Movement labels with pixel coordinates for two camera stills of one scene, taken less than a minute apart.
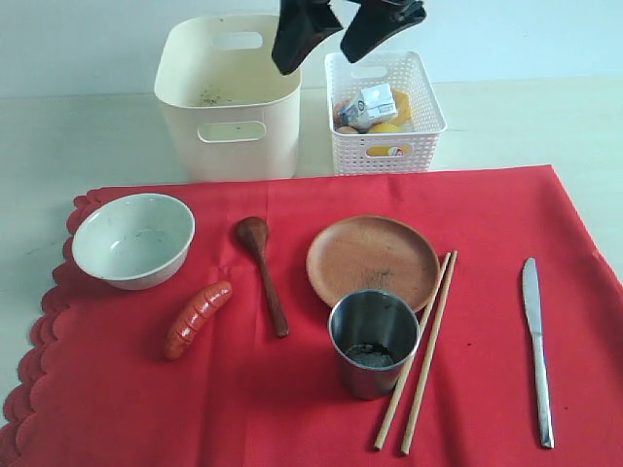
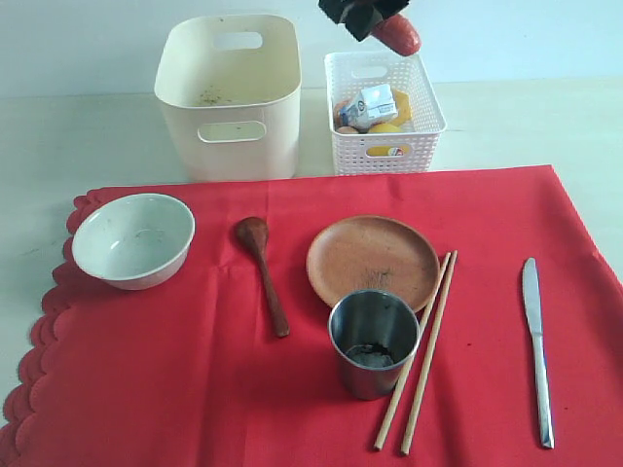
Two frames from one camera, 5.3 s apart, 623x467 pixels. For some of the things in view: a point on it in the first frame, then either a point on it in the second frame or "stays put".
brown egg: [347, 130] stays put
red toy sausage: [193, 315] to [399, 33]
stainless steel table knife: [532, 310] stays put
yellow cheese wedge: [404, 108] stays put
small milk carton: [373, 103] stays put
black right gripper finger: [302, 25] to [335, 9]
